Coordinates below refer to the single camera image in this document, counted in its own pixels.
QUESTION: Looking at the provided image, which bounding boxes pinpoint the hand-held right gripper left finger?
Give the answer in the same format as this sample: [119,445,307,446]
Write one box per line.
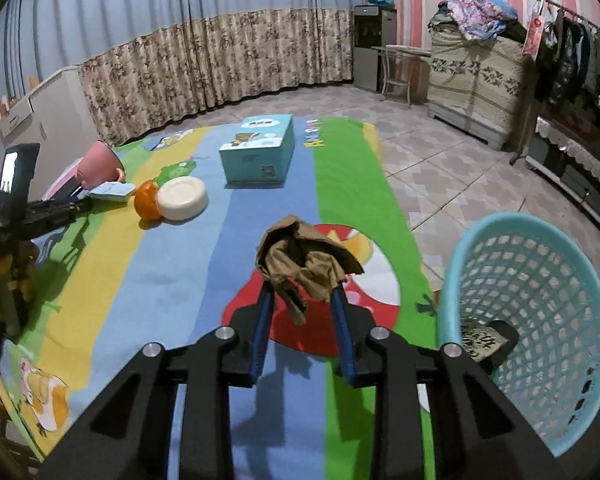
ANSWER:
[37,282,276,480]

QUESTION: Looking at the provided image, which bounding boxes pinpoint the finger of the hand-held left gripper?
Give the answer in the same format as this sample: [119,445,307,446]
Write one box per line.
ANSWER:
[26,211,81,231]
[29,198,94,214]

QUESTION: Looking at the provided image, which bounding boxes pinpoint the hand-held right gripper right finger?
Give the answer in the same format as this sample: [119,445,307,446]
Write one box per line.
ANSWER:
[331,284,570,480]

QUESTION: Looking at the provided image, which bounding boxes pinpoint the brown paper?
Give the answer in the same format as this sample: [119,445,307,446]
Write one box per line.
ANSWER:
[255,214,366,326]

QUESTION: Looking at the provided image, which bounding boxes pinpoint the teal plastic basket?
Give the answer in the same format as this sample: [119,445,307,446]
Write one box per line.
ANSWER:
[437,211,600,458]

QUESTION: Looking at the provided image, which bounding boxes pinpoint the black flat case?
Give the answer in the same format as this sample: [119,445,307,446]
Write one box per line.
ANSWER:
[45,180,88,201]

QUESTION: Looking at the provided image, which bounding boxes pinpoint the light blue packet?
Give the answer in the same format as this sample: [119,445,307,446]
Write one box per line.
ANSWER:
[87,182,137,203]

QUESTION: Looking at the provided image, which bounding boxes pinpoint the pink cup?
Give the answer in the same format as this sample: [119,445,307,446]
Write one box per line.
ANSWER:
[75,140,127,192]

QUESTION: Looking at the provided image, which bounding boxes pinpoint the white cabinet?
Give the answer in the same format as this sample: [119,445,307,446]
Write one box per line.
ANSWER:
[0,66,101,196]

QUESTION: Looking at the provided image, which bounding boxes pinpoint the orange fruit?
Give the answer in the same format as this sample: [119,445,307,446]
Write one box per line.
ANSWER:
[134,179,163,222]

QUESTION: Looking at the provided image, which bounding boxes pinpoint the cartoon play mat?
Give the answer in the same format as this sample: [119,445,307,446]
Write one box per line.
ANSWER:
[0,115,441,480]

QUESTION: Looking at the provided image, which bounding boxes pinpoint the white round container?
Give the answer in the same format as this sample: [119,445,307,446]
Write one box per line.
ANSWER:
[157,176,209,222]

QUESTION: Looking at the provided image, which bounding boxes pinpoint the teal tissue box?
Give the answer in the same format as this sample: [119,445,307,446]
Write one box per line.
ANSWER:
[218,114,296,187]

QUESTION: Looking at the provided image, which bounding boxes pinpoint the blue curtain with floral hem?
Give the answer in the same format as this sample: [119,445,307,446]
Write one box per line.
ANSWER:
[0,0,376,148]

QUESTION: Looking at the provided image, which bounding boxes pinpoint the wooden folding stool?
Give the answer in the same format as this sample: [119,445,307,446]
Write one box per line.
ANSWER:
[371,44,431,107]

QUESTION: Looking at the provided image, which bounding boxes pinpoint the floral cloth covered cabinet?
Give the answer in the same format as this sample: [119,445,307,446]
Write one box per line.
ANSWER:
[426,25,531,150]

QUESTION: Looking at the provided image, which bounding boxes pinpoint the dark water dispenser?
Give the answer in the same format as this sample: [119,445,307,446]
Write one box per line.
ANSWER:
[353,5,398,93]

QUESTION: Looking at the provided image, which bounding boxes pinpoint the low table with lace cloth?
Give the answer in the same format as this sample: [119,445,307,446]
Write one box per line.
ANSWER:
[525,116,600,248]

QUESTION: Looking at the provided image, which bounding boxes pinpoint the pile of clothes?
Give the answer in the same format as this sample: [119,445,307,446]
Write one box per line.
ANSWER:
[427,0,526,43]

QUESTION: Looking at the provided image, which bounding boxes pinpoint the clothes rack with garments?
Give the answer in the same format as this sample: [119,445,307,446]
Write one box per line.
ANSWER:
[522,0,600,126]

